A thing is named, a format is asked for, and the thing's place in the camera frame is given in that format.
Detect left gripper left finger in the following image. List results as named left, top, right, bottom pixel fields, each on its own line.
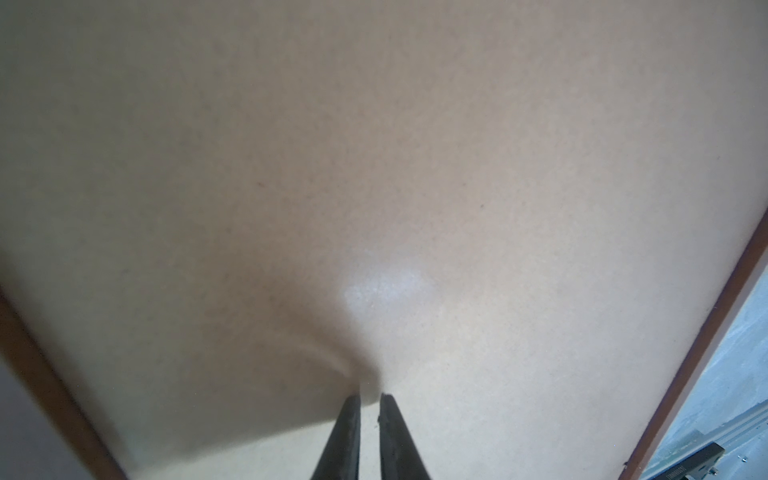
left=310, top=394, right=361, bottom=480

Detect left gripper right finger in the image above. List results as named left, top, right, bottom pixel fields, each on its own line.
left=378, top=394, right=430, bottom=480

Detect brown backing board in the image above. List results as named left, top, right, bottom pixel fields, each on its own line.
left=1, top=1, right=767, bottom=479

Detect brown wooden picture frame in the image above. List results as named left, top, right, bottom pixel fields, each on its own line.
left=1, top=216, right=767, bottom=479

